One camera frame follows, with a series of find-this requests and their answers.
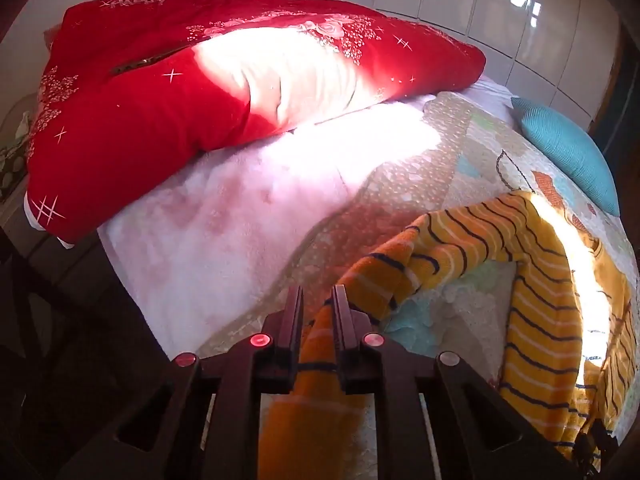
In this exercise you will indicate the teal knitted pillow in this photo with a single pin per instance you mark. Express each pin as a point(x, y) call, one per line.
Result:
point(565, 150)

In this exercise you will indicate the dark furniture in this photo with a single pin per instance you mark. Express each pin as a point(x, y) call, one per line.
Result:
point(60, 360)

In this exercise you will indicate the white bed sheet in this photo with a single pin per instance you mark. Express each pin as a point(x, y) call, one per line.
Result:
point(487, 91)

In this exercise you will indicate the white glossy wardrobe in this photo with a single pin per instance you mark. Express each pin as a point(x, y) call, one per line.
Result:
point(500, 10)

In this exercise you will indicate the yellow striped sweater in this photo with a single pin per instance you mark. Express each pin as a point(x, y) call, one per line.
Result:
point(540, 320)

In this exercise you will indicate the white fleece blanket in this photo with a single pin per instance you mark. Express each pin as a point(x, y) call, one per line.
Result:
point(225, 240)

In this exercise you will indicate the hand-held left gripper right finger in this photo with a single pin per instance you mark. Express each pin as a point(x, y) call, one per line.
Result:
point(341, 312)

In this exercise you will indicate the patchwork quilted bedspread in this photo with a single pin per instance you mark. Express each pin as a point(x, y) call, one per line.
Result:
point(425, 170)

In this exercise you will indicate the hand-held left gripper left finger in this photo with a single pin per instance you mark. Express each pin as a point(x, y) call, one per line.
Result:
point(295, 312)

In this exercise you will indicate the floral printed cloth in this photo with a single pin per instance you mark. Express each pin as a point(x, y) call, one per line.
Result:
point(12, 160)

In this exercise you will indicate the red floral quilt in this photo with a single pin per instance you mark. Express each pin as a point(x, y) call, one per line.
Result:
point(125, 125)

